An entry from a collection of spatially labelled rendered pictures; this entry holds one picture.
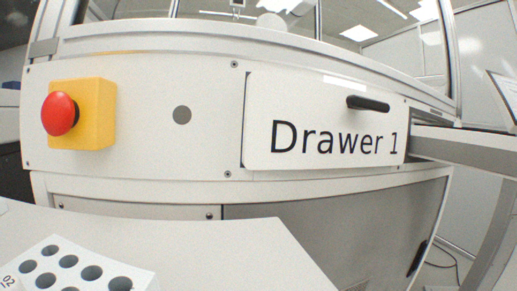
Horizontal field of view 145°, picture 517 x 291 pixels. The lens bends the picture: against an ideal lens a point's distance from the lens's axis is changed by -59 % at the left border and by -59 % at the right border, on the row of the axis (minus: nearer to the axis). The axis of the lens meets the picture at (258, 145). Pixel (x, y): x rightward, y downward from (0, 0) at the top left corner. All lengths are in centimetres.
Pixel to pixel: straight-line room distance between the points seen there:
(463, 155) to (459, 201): 159
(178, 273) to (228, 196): 13
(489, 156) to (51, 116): 52
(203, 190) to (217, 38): 18
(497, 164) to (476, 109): 156
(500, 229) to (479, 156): 79
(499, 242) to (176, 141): 121
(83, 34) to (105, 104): 11
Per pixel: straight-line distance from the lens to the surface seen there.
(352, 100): 23
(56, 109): 20
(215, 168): 23
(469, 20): 216
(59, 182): 32
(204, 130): 22
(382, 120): 33
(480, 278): 124
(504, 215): 114
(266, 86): 22
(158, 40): 24
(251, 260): 17
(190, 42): 24
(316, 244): 36
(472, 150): 39
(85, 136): 21
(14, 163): 80
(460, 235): 202
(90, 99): 21
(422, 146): 42
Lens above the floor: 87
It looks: 7 degrees down
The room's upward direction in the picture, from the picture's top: 4 degrees clockwise
